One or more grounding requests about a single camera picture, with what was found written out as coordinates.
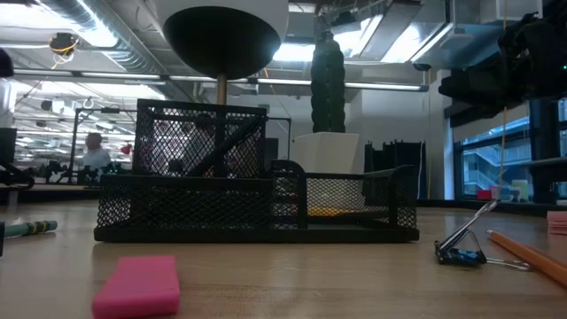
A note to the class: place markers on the teal pen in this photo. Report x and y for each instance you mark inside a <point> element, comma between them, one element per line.
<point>26,228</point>

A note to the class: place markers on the red box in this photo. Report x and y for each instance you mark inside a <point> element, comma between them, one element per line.
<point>484,194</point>

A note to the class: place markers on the white globe table lamp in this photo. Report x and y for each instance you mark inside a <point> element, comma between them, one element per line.
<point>221,44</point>

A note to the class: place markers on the white hexagonal plant pot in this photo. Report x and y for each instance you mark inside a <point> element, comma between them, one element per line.
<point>325,153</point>

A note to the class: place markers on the pale green container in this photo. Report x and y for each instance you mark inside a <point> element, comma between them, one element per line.
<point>520,190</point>

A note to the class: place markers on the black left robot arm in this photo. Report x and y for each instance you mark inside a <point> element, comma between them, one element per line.
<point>5,62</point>

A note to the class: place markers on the black framed window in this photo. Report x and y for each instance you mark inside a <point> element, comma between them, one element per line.
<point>457,168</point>

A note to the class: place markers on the pink sticky note pad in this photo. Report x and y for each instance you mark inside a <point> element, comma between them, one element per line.
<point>557,222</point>

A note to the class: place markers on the person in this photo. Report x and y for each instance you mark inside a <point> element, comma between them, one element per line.
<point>95,155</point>

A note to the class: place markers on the yellow pencil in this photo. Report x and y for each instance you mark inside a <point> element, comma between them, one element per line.
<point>531,257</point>

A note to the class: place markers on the black binder clip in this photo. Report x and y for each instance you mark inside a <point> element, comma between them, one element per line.
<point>458,257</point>

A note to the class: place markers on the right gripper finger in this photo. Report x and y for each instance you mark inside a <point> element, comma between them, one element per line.
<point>478,88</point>

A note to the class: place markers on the long ceiling tube light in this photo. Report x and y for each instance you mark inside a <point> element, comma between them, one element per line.
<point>385,86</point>

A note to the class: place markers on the green cactus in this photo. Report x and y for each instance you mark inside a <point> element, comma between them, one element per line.
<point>328,88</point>

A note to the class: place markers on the black folding partition panel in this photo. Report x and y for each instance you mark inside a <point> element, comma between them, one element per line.
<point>394,170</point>

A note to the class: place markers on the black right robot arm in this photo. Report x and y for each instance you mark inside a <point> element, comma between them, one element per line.
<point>556,44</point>

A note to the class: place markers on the silver ceiling duct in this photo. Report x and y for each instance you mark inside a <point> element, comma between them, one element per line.
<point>119,49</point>

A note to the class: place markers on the bright ceiling light panel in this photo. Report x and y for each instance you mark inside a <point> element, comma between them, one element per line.
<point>301,52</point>

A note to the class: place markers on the black ceiling dome camera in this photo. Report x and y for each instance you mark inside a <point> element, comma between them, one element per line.
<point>64,43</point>

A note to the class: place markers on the black mesh desk organizer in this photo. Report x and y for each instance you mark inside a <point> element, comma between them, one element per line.
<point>288,235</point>

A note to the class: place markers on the pink eraser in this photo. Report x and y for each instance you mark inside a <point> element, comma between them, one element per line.
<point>137,288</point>

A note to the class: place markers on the black pen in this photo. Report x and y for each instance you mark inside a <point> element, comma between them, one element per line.
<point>226,146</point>

